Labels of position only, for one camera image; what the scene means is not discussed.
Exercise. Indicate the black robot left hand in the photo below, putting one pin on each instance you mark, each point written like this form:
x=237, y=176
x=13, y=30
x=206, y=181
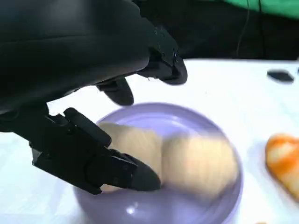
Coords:
x=58, y=51

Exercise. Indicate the white toy bread roll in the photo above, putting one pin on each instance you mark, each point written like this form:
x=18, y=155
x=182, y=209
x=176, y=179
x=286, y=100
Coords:
x=194, y=163

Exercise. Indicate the black cloth backdrop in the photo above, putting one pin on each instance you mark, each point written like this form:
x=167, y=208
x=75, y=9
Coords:
x=210, y=35

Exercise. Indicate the lilac plate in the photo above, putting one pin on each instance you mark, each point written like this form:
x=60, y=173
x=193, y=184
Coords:
x=163, y=206

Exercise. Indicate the green cloth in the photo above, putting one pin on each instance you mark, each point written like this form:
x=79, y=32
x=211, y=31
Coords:
x=268, y=9

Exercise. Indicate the orange toy bread roll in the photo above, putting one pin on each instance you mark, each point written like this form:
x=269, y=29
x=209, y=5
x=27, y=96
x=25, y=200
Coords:
x=283, y=158

